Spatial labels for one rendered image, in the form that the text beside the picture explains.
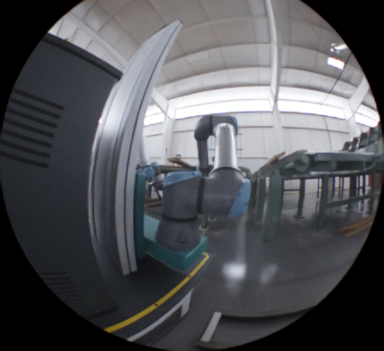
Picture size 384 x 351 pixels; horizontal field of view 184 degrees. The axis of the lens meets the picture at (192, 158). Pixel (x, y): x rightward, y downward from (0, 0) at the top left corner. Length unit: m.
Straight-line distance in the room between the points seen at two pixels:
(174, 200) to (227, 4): 6.37
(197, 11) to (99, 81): 6.19
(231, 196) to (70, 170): 0.33
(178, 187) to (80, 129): 0.26
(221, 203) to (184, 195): 0.10
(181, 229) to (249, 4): 6.63
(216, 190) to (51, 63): 0.42
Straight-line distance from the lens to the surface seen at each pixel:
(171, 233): 0.36
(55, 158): 0.19
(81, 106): 0.20
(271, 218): 1.42
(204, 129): 0.63
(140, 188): 0.37
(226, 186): 0.32
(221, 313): 0.72
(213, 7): 6.29
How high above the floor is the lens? 0.68
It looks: 9 degrees up
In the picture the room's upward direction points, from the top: 5 degrees clockwise
